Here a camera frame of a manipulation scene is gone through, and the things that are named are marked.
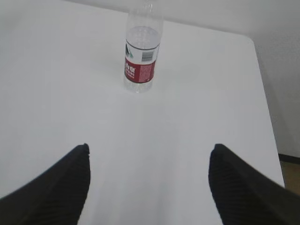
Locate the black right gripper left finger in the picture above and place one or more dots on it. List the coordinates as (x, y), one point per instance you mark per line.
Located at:
(55, 197)

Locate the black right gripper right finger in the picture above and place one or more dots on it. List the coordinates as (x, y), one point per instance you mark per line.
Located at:
(244, 196)

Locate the Nongfu Spring water bottle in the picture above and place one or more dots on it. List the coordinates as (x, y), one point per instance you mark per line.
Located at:
(143, 37)

